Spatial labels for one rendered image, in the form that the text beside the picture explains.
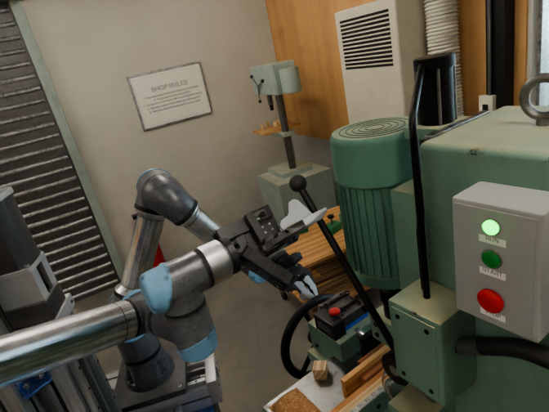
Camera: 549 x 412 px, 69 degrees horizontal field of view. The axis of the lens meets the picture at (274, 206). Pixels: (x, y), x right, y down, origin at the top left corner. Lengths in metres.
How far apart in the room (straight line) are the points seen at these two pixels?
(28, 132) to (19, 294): 2.72
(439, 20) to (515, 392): 1.84
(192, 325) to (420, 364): 0.37
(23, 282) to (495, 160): 0.86
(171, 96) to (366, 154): 3.08
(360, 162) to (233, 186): 3.29
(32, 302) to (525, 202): 0.88
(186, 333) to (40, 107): 3.02
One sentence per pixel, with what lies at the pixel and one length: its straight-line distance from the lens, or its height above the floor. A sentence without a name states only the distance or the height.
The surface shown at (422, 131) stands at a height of 1.52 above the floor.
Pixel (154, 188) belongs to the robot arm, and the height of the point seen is 1.38.
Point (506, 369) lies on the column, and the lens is 0.70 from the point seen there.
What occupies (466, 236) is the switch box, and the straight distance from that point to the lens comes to 0.52.
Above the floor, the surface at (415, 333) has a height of 1.27.
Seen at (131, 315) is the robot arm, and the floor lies 1.28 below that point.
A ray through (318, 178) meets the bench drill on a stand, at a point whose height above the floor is 0.65.
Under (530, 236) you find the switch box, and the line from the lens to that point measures 0.48.
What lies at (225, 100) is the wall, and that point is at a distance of 3.85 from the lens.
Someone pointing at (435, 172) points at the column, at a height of 1.48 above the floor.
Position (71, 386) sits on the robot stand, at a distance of 1.05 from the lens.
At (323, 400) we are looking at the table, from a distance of 1.06.
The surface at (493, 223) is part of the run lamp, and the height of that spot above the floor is 1.46.
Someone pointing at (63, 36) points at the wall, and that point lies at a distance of 3.65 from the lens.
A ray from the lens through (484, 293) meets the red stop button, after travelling 0.53.
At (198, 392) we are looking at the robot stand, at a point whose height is 0.75.
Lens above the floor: 1.68
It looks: 21 degrees down
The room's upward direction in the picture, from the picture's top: 12 degrees counter-clockwise
